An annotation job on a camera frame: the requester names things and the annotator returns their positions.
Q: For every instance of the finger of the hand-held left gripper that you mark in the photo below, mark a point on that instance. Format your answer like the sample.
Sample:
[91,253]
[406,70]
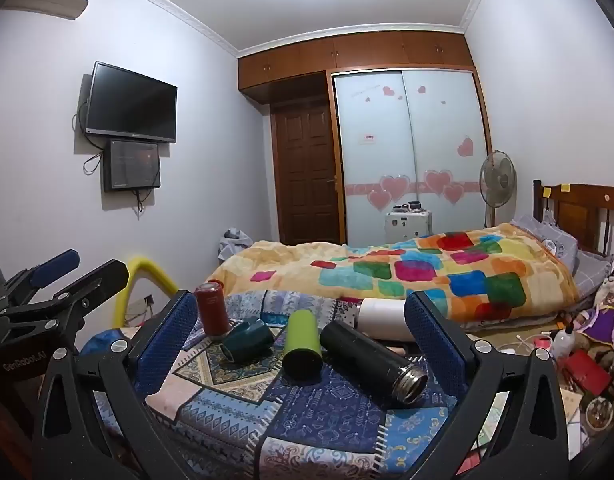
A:
[54,265]
[99,280]

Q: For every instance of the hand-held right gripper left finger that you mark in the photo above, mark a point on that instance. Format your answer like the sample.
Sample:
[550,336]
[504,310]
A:
[168,340]

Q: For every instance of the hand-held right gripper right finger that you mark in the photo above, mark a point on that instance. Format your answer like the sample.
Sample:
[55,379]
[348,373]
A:
[434,347]

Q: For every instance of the red cup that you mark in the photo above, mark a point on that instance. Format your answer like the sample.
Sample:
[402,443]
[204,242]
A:
[211,310]

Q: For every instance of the white cup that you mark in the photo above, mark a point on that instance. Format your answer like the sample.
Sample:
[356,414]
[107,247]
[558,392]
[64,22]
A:
[382,317]

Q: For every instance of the black thermos cup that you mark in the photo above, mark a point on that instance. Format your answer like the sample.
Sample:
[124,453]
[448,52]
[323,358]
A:
[367,357]

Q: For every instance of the lime green cup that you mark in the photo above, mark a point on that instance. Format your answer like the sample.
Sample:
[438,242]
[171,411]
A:
[303,340]

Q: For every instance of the yellow foam tube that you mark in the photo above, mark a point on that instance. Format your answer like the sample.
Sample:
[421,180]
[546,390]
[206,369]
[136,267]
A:
[122,290]

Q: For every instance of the dark green mug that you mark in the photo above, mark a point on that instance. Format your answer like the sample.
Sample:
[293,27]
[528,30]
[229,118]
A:
[249,342]

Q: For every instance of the colourful checked blanket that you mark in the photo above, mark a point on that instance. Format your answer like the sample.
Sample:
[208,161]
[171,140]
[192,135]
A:
[387,270]

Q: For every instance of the grey clothes pile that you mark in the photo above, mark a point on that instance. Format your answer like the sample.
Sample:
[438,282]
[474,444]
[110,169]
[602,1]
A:
[234,245]

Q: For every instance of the small white cabinet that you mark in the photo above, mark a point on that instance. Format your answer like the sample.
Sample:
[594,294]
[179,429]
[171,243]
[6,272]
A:
[407,225]

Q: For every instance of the white spray bottle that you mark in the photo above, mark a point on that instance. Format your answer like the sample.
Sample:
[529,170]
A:
[564,342]

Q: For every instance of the blue patterned patchwork cloth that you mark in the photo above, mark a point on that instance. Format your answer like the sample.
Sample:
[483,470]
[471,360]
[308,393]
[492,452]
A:
[307,430]

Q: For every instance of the red box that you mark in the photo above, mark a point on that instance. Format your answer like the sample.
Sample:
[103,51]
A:
[587,370]

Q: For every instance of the grey pillow with round print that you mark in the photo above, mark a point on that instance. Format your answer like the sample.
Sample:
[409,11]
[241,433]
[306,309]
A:
[552,240]

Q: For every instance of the stuffed doll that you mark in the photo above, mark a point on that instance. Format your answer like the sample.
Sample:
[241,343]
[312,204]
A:
[607,310]

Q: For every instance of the grey checked pillow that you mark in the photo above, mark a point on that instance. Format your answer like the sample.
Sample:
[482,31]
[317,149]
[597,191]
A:
[594,272]

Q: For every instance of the round bowl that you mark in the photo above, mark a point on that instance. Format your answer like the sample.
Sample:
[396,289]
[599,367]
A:
[599,415]

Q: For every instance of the standing fan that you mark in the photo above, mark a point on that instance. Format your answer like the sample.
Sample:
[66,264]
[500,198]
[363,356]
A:
[497,175]

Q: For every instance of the wooden wardrobe with sliding doors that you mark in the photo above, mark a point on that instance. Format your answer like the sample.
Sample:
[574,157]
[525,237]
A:
[377,160]

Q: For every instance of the wooden bed headboard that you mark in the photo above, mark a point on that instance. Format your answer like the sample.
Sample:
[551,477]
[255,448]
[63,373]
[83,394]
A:
[582,210]

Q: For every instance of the brown wooden door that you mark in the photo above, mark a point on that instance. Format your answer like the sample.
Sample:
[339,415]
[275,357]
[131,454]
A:
[307,175]

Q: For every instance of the white air conditioner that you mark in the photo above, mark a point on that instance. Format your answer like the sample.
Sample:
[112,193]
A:
[52,2]

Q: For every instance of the small wall monitor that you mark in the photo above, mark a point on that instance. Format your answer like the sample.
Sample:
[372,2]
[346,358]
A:
[133,165]

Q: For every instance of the black wall television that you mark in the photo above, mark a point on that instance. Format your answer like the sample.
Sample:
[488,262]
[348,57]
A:
[132,102]

